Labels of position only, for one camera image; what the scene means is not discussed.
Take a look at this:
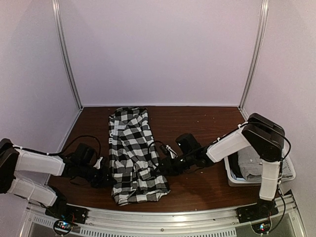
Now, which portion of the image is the right aluminium frame post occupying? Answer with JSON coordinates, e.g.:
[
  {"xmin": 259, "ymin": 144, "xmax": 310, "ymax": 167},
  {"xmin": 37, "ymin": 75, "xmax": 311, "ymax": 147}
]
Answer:
[{"xmin": 238, "ymin": 0, "xmax": 269, "ymax": 113}]

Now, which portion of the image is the grey button shirt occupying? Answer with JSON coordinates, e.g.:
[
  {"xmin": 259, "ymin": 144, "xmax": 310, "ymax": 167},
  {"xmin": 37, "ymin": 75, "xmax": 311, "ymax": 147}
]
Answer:
[{"xmin": 237, "ymin": 147, "xmax": 296, "ymax": 182}]

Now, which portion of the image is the black folded shirt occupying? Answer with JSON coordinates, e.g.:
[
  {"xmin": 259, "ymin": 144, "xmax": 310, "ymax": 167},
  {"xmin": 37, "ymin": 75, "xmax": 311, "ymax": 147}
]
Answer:
[{"xmin": 228, "ymin": 156, "xmax": 243, "ymax": 178}]

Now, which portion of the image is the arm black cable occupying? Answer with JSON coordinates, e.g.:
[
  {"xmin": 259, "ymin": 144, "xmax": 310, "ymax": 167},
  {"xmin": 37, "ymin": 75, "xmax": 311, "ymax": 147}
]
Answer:
[
  {"xmin": 59, "ymin": 135, "xmax": 102, "ymax": 158},
  {"xmin": 148, "ymin": 140, "xmax": 166, "ymax": 173}
]

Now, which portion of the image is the left aluminium frame post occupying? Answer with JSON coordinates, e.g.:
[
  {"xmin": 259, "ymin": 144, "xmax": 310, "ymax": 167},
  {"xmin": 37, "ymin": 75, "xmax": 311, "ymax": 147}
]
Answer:
[{"xmin": 51, "ymin": 0, "xmax": 83, "ymax": 111}]

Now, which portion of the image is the white plastic laundry basket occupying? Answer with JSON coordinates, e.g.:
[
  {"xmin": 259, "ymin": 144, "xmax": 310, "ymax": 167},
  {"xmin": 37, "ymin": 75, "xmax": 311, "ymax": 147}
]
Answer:
[{"xmin": 224, "ymin": 152, "xmax": 296, "ymax": 187}]

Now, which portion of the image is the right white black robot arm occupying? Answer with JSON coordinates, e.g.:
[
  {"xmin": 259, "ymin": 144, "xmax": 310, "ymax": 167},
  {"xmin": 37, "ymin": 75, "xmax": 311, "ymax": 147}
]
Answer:
[{"xmin": 155, "ymin": 113, "xmax": 289, "ymax": 218}]

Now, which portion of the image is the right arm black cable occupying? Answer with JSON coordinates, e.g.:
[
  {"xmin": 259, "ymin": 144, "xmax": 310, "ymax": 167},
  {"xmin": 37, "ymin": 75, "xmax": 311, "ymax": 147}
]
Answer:
[{"xmin": 148, "ymin": 140, "xmax": 166, "ymax": 173}]

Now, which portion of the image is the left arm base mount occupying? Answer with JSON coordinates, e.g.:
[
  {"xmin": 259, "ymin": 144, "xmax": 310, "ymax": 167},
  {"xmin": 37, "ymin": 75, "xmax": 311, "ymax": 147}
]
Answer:
[{"xmin": 42, "ymin": 204, "xmax": 88, "ymax": 224}]

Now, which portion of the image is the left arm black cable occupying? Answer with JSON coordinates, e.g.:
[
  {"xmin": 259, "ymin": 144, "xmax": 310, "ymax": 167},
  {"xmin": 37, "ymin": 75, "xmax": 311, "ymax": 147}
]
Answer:
[{"xmin": 59, "ymin": 135, "xmax": 102, "ymax": 158}]

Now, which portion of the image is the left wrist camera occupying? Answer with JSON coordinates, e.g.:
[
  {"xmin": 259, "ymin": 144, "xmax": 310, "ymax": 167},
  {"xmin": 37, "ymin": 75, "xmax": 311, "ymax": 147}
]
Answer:
[{"xmin": 93, "ymin": 157, "xmax": 106, "ymax": 169}]

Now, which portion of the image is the aluminium frame post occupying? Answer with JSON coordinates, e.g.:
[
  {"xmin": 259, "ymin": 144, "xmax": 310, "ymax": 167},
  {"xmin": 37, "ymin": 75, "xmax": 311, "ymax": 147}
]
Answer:
[
  {"xmin": 51, "ymin": 0, "xmax": 83, "ymax": 111},
  {"xmin": 238, "ymin": 0, "xmax": 269, "ymax": 113}
]

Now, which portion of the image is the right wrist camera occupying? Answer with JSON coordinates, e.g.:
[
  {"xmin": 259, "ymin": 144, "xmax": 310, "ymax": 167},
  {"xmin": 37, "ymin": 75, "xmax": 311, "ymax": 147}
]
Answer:
[{"xmin": 160, "ymin": 144, "xmax": 178, "ymax": 159}]

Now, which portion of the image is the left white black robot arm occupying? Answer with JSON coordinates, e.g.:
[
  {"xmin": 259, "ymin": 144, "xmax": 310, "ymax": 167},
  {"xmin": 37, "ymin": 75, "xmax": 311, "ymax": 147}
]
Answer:
[{"xmin": 0, "ymin": 138, "xmax": 115, "ymax": 219}]

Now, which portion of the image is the circuit board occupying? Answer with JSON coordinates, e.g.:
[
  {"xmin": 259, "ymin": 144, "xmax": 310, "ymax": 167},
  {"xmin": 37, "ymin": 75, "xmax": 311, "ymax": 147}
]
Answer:
[
  {"xmin": 53, "ymin": 220, "xmax": 73, "ymax": 235},
  {"xmin": 251, "ymin": 220, "xmax": 272, "ymax": 235}
]

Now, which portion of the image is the black white plaid shirt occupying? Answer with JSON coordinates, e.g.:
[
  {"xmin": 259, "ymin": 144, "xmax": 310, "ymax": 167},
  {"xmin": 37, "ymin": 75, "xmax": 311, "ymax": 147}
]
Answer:
[{"xmin": 109, "ymin": 107, "xmax": 170, "ymax": 205}]

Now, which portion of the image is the right circuit board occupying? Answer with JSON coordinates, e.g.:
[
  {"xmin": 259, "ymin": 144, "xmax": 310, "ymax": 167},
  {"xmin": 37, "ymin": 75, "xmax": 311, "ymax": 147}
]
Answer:
[{"xmin": 251, "ymin": 220, "xmax": 272, "ymax": 235}]

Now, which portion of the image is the left circuit board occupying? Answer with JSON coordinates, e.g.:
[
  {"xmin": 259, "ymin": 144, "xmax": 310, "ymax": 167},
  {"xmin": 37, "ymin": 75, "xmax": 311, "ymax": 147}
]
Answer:
[{"xmin": 53, "ymin": 220, "xmax": 73, "ymax": 235}]

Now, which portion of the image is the front aluminium rail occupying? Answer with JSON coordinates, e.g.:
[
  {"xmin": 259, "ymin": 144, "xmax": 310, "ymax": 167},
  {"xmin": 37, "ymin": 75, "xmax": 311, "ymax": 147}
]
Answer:
[{"xmin": 24, "ymin": 194, "xmax": 301, "ymax": 237}]

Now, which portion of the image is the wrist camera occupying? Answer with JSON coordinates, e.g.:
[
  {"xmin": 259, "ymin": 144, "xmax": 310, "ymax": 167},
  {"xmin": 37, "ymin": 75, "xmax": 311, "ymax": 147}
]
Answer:
[
  {"xmin": 93, "ymin": 157, "xmax": 106, "ymax": 169},
  {"xmin": 160, "ymin": 144, "xmax": 178, "ymax": 159}
]

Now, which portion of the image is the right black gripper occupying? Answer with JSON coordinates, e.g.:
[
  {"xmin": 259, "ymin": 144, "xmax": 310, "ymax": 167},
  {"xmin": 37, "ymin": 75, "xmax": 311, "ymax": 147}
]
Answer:
[{"xmin": 154, "ymin": 153, "xmax": 195, "ymax": 176}]

